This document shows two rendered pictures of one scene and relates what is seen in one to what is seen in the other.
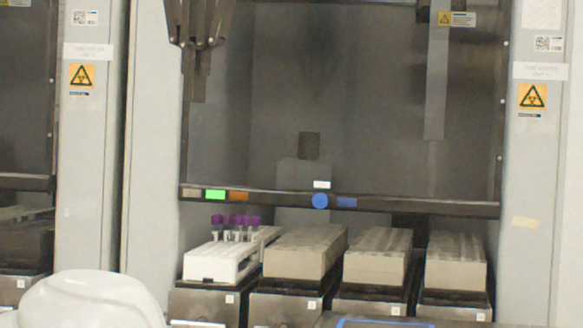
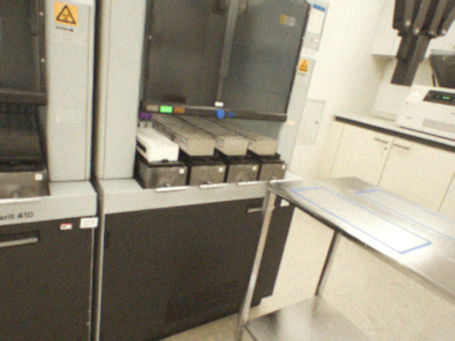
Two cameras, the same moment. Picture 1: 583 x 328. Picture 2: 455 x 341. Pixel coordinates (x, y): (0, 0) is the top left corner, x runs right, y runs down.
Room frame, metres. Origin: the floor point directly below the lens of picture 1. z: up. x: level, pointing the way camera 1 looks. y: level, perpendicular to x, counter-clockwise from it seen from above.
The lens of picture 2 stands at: (1.28, 0.66, 1.13)
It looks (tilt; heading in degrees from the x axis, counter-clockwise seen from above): 18 degrees down; 317
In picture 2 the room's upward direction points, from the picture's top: 10 degrees clockwise
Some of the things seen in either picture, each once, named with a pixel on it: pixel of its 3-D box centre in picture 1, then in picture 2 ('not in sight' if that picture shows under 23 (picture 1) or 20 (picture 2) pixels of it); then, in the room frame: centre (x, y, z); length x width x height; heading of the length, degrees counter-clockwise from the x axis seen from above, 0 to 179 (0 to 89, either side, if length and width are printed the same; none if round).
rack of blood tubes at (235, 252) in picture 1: (224, 262); (149, 143); (2.26, 0.13, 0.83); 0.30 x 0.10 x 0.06; 172
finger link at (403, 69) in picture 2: (193, 75); (405, 61); (1.49, 0.14, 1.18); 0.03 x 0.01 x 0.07; 150
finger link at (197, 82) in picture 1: (198, 75); (409, 62); (1.48, 0.13, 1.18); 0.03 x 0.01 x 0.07; 150
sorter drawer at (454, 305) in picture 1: (452, 294); (230, 147); (2.34, -0.34, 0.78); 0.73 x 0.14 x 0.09; 172
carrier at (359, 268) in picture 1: (373, 271); (234, 147); (2.12, -0.16, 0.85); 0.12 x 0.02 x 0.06; 82
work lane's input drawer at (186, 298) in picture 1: (235, 279); (136, 146); (2.40, 0.11, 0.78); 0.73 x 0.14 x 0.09; 172
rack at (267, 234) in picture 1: (251, 245); not in sight; (2.58, 0.09, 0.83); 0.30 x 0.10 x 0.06; 172
